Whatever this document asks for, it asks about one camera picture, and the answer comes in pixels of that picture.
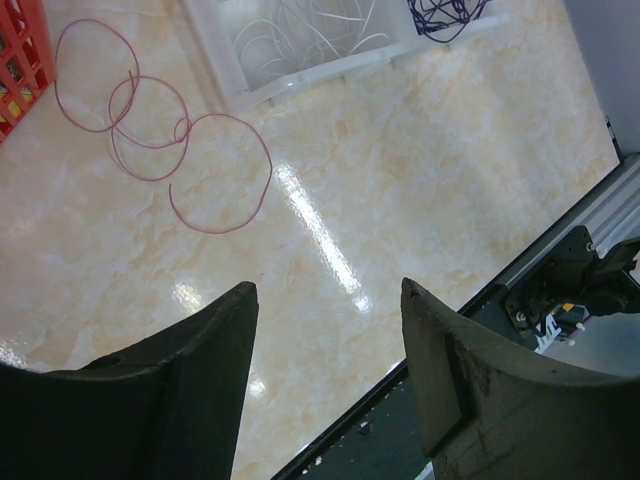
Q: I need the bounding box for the clear compartment tray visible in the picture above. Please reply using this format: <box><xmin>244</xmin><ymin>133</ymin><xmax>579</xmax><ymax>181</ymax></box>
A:
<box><xmin>184</xmin><ymin>0</ymin><xmax>509</xmax><ymax>113</ymax></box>

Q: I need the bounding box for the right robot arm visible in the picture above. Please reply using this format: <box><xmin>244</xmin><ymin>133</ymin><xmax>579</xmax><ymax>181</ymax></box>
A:
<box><xmin>503</xmin><ymin>226</ymin><xmax>639</xmax><ymax>338</ymax></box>

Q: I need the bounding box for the pink wire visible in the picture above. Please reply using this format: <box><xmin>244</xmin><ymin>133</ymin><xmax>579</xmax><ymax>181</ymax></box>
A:
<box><xmin>53</xmin><ymin>18</ymin><xmax>274</xmax><ymax>235</ymax></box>

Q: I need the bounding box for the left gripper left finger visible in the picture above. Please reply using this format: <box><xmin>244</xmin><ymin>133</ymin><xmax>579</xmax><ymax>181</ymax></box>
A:
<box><xmin>1</xmin><ymin>282</ymin><xmax>259</xmax><ymax>479</ymax></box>

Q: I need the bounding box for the white wire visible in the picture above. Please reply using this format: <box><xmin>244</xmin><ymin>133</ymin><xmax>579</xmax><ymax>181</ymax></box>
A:
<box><xmin>233</xmin><ymin>0</ymin><xmax>389</xmax><ymax>76</ymax></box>

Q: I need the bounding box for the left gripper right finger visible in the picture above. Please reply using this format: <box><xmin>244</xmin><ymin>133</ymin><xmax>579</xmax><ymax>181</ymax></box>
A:
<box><xmin>401</xmin><ymin>278</ymin><xmax>639</xmax><ymax>479</ymax></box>

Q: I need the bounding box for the red plastic basket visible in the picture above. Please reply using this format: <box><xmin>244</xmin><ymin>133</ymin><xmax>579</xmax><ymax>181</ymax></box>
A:
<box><xmin>1</xmin><ymin>0</ymin><xmax>56</xmax><ymax>141</ymax></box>

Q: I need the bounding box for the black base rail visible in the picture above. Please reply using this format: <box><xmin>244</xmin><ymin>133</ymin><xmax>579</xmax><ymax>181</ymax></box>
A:
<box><xmin>279</xmin><ymin>155</ymin><xmax>639</xmax><ymax>479</ymax></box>

